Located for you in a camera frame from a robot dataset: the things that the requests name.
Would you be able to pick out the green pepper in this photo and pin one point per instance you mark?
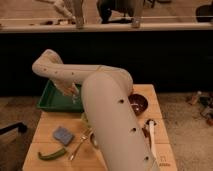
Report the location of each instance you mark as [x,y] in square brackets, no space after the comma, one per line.
[52,156]

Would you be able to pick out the green tray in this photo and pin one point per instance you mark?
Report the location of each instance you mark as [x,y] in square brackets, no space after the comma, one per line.
[52,100]

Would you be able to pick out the purple bowl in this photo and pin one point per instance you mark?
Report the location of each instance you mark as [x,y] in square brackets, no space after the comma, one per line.
[138,103]

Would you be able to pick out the green cup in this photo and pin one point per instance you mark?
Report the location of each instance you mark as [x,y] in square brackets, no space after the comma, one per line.
[84,118]

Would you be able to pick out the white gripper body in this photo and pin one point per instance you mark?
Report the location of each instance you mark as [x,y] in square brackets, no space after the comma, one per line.
[67,89]

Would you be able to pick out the black office chair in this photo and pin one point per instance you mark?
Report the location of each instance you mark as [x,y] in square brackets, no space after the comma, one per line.
[131,7]

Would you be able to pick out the blue sponge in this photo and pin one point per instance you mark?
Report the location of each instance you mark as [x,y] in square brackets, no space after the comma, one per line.
[63,135]

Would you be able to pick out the silver fork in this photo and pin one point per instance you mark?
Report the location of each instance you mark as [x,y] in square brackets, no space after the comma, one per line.
[83,138]

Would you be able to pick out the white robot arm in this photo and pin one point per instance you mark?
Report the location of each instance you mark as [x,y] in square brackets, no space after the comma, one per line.
[105,92]

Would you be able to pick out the metal measuring cup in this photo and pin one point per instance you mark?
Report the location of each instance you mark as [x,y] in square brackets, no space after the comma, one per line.
[93,141]

